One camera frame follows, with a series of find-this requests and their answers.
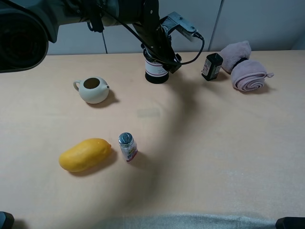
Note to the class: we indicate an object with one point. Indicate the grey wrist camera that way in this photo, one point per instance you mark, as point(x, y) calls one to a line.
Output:
point(174, 21)

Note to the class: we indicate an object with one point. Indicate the black rectangular box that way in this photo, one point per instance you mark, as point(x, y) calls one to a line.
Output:
point(212, 66)

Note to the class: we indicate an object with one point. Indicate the black object bottom left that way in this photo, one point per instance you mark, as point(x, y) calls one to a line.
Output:
point(6, 220)

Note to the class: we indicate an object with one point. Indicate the pale green ceramic teapot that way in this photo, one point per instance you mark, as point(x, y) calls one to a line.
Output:
point(93, 90)

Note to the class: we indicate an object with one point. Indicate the rolled pink towel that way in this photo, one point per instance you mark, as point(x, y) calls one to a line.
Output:
point(246, 74)

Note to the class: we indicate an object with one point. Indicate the small silver-capped bottle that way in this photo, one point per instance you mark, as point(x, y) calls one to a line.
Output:
point(128, 146)

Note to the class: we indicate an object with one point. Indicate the black mesh pen holder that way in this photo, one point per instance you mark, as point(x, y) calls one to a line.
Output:
point(154, 71)

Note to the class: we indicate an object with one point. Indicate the black object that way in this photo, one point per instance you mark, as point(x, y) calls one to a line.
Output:
point(6, 220)
point(290, 223)

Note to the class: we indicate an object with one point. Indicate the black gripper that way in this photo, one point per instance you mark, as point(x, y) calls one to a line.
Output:
point(156, 43)

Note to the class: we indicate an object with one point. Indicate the yellow mango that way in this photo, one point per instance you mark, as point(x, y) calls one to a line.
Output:
point(85, 155)

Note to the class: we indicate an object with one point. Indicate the grey cloth at bottom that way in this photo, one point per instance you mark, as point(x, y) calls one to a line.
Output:
point(186, 221)

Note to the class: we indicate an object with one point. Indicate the black object bottom right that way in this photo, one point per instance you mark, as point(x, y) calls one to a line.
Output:
point(290, 223)

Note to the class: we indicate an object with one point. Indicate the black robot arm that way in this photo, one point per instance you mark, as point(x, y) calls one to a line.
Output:
point(28, 26)

